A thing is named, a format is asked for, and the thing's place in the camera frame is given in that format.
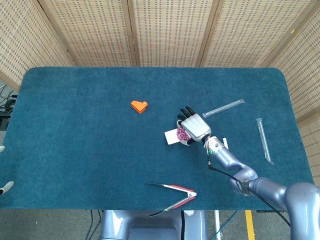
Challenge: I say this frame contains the red-handled metal tongs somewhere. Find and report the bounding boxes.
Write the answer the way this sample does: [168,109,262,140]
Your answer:
[146,181,198,218]

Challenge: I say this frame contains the black floor power box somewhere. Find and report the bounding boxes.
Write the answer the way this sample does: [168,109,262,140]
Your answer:
[0,111,12,131]

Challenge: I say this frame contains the woven bamboo folding screen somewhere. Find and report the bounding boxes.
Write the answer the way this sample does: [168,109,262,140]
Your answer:
[0,0,320,191]

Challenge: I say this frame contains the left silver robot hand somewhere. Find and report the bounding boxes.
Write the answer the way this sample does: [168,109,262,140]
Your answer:
[0,145,15,196]

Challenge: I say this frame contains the blue carpet table mat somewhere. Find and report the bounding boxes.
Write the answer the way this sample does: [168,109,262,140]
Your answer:
[0,66,317,211]

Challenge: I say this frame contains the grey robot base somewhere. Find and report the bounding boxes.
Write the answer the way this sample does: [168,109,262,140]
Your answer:
[99,209,209,240]

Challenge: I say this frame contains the blue floor cable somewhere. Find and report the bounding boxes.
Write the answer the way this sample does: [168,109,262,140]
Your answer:
[211,209,240,240]
[88,209,101,240]

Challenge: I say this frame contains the black floor cable bundle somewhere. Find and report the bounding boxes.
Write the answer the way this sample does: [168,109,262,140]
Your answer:
[0,83,19,113]

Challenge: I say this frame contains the clear wrapped straw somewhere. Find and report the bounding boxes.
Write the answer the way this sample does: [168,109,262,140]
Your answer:
[202,98,245,119]
[255,117,275,166]

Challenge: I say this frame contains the black arm cable with plug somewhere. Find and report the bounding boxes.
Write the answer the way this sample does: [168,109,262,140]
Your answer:
[207,154,292,227]

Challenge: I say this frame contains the orange plastic block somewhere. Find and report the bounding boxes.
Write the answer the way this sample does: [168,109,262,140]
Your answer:
[130,100,149,115]

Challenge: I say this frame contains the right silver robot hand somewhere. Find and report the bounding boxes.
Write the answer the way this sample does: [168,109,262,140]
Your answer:
[176,106,212,146]

